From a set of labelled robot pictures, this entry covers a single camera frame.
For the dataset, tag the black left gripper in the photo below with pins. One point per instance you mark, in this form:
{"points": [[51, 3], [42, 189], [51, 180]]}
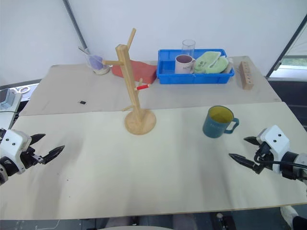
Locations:
{"points": [[28, 158]]}

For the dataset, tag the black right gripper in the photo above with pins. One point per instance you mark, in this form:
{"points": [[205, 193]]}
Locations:
{"points": [[263, 155]]}

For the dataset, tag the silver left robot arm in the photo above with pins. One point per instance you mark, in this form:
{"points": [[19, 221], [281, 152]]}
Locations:
{"points": [[6, 171]]}

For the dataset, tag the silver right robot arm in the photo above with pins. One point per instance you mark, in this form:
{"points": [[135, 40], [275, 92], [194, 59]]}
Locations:
{"points": [[296, 165]]}

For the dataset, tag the wooden mug tree stand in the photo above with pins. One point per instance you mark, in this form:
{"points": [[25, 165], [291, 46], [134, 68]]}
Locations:
{"points": [[138, 124]]}

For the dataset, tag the clear drinking glass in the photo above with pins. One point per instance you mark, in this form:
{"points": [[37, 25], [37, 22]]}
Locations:
{"points": [[188, 48]]}

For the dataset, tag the teal mug yellow inside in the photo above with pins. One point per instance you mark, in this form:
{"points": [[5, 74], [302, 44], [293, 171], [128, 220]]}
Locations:
{"points": [[214, 127]]}

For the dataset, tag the white tape roll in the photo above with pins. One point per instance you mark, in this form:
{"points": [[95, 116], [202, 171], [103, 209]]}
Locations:
{"points": [[23, 90]]}

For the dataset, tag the grey device box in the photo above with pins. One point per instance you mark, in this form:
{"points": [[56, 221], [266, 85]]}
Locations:
{"points": [[7, 98]]}

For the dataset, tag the wooden block with holes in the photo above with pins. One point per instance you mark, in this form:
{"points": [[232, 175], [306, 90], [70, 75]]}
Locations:
{"points": [[247, 76]]}

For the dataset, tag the white shoe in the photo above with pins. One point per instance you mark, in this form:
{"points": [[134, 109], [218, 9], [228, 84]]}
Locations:
{"points": [[288, 215]]}

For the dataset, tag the blue plastic bin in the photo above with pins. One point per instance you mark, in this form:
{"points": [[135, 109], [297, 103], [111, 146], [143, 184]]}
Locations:
{"points": [[192, 78]]}

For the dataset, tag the clear glass jar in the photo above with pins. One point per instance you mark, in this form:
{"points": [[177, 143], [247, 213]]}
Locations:
{"points": [[102, 70]]}

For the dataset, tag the green cloth mitt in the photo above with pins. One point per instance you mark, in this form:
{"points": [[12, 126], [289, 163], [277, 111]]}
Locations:
{"points": [[211, 63]]}

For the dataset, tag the white mug pink inside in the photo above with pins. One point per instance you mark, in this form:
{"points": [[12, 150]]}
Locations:
{"points": [[181, 67]]}

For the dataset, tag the dark tent pole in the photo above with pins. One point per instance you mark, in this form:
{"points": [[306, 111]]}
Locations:
{"points": [[285, 45]]}

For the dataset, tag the red orange cloth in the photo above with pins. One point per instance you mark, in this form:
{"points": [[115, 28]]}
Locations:
{"points": [[141, 70]]}

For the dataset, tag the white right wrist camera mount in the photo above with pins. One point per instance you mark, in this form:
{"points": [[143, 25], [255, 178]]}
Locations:
{"points": [[277, 141]]}

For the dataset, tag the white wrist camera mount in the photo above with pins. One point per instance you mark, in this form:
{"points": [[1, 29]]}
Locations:
{"points": [[12, 146], [277, 141]]}

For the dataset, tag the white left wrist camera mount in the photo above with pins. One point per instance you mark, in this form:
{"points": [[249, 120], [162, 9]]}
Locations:
{"points": [[12, 146]]}

